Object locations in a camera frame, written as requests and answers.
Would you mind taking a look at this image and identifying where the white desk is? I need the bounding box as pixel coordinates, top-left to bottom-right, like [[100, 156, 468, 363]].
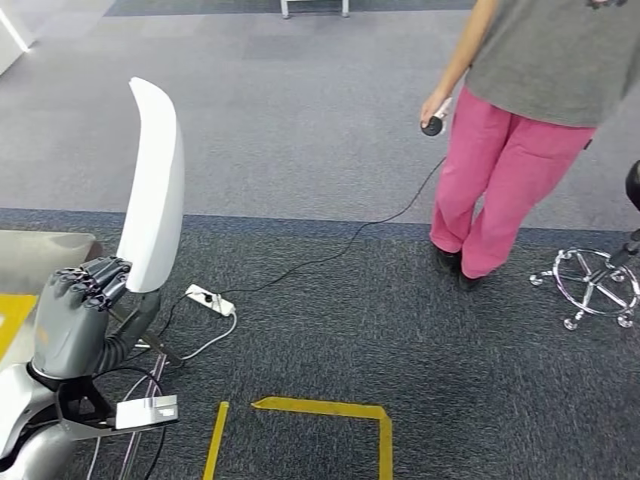
[[278, 0, 351, 20]]

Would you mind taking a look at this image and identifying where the white power cable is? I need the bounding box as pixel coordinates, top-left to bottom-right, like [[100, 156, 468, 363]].
[[181, 311, 239, 363]]

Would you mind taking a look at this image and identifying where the yellow floor tape square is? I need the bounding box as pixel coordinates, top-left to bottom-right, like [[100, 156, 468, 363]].
[[202, 395, 395, 480]]

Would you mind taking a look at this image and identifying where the white curved car body part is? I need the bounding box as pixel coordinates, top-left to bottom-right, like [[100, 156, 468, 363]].
[[115, 76, 186, 295]]

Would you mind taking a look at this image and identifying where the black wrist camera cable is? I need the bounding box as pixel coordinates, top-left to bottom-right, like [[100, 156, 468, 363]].
[[92, 365, 168, 480]]

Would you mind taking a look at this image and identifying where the thin black cable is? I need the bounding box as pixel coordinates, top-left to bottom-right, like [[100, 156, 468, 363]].
[[158, 156, 448, 340]]

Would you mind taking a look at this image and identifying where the person's hand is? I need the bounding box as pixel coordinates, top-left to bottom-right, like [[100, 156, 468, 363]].
[[420, 86, 454, 128]]

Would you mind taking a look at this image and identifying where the dark metal bar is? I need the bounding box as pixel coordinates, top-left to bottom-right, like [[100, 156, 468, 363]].
[[107, 307, 184, 370]]

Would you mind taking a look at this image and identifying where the person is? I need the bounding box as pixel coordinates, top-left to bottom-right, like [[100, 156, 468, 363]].
[[420, 0, 640, 294]]

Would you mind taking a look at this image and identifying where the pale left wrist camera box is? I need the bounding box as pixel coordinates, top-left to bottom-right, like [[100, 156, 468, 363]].
[[114, 394, 180, 433]]

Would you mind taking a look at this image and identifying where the black and white hand controller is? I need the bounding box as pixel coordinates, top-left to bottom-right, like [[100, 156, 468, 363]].
[[420, 97, 454, 139]]

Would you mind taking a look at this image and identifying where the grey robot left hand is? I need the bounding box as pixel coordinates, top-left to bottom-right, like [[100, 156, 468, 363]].
[[30, 256, 163, 384]]

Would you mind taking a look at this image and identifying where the white power strip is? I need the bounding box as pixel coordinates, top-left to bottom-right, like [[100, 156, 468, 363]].
[[185, 284, 236, 319]]

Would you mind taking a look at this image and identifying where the black stool with chrome base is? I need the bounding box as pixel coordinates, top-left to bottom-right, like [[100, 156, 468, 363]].
[[528, 158, 640, 332]]

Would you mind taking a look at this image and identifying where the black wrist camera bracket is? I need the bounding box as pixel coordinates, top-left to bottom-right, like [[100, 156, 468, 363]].
[[54, 375, 124, 442]]

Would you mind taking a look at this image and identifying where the pale cable bundle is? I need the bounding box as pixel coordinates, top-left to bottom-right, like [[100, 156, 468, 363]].
[[117, 352, 169, 480]]

